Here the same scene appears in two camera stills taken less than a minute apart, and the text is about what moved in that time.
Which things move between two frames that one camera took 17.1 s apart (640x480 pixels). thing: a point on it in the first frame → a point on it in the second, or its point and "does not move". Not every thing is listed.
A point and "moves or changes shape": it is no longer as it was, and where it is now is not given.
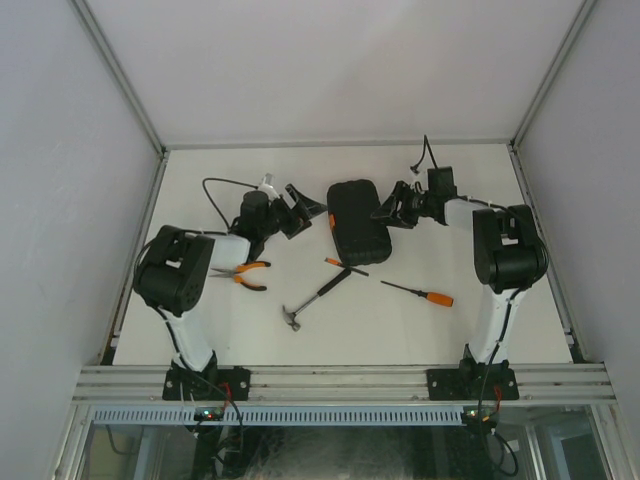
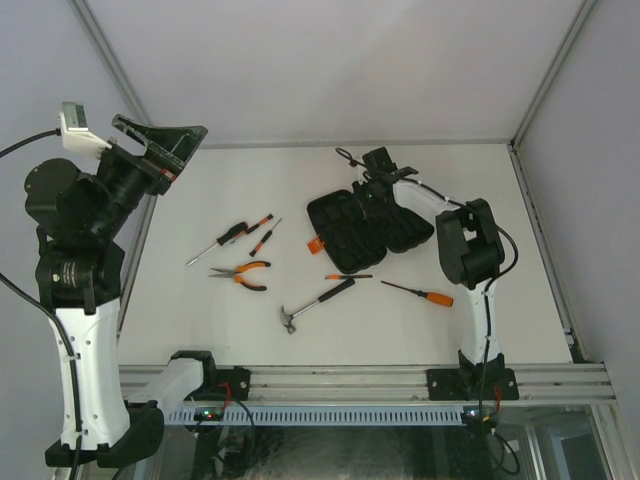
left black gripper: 294,228 → 172,147
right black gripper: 391,212 → 368,209
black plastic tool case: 359,238 moves or changes shape
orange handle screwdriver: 435,298 does not move
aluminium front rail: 572,383 does not move
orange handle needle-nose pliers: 236,273 does not move
